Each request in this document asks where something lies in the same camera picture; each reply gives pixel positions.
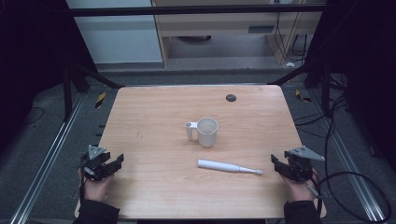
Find white electric toothbrush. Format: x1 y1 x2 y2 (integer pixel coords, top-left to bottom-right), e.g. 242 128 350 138
197 159 264 175

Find thin black floor cable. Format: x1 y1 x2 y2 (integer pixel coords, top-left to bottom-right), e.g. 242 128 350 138
21 105 46 127

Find person's right hand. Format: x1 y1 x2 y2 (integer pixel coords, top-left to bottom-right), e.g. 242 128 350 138
279 169 320 203

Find black metal frame post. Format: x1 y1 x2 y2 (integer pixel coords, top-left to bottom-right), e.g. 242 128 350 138
61 60 126 123
266 60 332 118

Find yellow and black tape strip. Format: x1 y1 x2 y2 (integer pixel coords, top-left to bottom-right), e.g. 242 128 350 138
94 91 107 109
294 89 313 104

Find aluminium floor rail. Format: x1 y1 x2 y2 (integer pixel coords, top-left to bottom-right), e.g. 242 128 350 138
8 92 86 224
309 91 388 223

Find black floor cable bundle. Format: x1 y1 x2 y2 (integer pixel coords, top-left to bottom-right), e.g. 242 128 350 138
292 74 349 190

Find light wooden desk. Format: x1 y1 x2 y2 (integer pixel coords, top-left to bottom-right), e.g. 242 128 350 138
150 0 326 67

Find person's left hand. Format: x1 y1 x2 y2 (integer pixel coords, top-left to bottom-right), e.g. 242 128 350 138
78 168 115 203

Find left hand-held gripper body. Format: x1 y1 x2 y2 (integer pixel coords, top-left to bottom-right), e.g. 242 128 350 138
80 144 112 182

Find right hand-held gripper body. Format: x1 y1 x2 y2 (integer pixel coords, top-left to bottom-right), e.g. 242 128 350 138
283 146 326 184

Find black cables under desk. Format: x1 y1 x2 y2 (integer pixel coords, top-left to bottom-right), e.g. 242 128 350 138
273 12 310 63

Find white cabinet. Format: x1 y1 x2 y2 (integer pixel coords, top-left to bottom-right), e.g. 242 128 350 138
65 0 164 65

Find black horizontal frame bar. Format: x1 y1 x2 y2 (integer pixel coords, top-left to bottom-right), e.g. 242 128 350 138
68 4 327 18

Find white cup with handle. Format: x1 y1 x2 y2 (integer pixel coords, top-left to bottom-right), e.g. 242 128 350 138
184 117 219 148

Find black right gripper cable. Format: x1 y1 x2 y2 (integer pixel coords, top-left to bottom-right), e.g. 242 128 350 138
305 171 392 224

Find dark curtain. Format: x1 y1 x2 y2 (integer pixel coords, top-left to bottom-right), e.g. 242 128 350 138
0 0 98 153
303 0 396 174

